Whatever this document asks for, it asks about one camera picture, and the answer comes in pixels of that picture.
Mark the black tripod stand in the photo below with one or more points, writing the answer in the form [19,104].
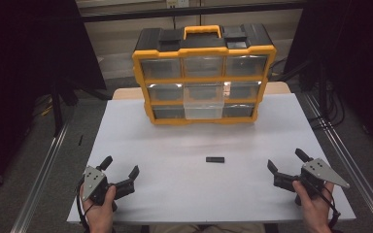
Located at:
[58,106]

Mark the person's left hand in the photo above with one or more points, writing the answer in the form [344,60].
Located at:
[102,213]

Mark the white wall socket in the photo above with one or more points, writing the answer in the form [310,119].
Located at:
[177,3]

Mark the person's lap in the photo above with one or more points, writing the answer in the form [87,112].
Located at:
[207,228]

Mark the dark curtain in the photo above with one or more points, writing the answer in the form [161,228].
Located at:
[353,58]
[29,64]

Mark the small black block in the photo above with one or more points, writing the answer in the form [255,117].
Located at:
[215,159]

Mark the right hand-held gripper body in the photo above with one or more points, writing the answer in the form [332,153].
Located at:
[320,173]

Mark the small black floor piece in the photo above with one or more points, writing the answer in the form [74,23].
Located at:
[80,139]

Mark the yellow black drawer organizer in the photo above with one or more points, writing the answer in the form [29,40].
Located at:
[204,41]

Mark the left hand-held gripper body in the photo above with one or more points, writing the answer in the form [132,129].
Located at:
[94,184]

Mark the aluminium floor rail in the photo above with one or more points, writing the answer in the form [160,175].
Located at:
[346,155]
[42,174]

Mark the black horizontal bar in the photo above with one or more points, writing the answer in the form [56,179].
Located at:
[191,11]

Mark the person's right hand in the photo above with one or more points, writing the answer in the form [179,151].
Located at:
[314,210]

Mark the clear plastic drawer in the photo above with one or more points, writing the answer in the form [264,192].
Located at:
[203,106]

